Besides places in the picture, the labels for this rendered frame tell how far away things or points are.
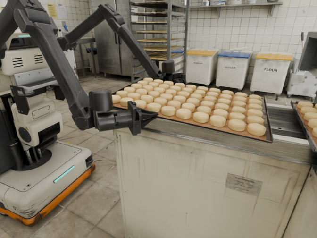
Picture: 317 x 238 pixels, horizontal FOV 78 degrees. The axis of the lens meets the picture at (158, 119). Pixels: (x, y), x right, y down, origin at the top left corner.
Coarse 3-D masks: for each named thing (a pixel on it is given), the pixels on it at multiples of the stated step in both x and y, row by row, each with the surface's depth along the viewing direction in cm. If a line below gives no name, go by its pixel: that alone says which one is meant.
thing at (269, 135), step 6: (174, 84) 103; (120, 90) 88; (264, 96) 88; (264, 102) 84; (120, 108) 72; (264, 108) 79; (264, 114) 73; (174, 120) 65; (264, 120) 68; (198, 126) 62; (264, 126) 65; (270, 126) 62; (228, 132) 59; (270, 132) 60; (252, 138) 57; (270, 138) 58
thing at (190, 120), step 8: (200, 104) 79; (248, 104) 82; (160, 112) 70; (176, 112) 71; (192, 112) 71; (184, 120) 65; (192, 120) 66; (208, 120) 66; (216, 128) 61; (224, 128) 62; (256, 136) 58; (264, 136) 58
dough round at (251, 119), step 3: (249, 117) 65; (252, 117) 65; (255, 117) 66; (258, 117) 66; (249, 120) 64; (252, 120) 64; (255, 120) 63; (258, 120) 63; (261, 120) 63; (249, 123) 65; (258, 123) 63; (261, 123) 63
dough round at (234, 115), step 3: (231, 114) 67; (234, 114) 67; (237, 114) 67; (240, 114) 67; (231, 117) 66; (234, 117) 65; (237, 117) 65; (240, 117) 65; (243, 117) 65; (243, 120) 65
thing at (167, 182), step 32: (128, 128) 79; (128, 160) 86; (160, 160) 78; (192, 160) 72; (224, 160) 67; (256, 160) 62; (288, 160) 58; (128, 192) 94; (160, 192) 85; (192, 192) 78; (224, 192) 72; (256, 192) 66; (288, 192) 62; (128, 224) 105; (160, 224) 94; (192, 224) 85; (224, 224) 78; (256, 224) 72
